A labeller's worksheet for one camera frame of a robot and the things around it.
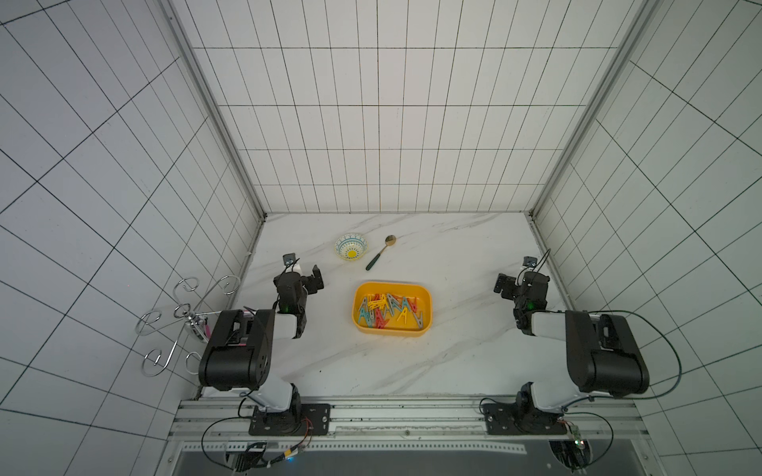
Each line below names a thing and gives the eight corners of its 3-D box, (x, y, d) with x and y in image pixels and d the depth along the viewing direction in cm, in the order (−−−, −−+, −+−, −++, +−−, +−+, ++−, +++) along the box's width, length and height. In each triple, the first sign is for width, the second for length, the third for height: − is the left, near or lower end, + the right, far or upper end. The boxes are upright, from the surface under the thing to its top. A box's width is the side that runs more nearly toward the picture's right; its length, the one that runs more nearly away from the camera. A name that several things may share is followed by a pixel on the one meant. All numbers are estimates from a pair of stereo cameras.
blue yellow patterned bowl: (332, 253, 109) (331, 246, 106) (346, 235, 115) (345, 228, 111) (358, 265, 106) (357, 258, 102) (371, 245, 111) (371, 238, 108)
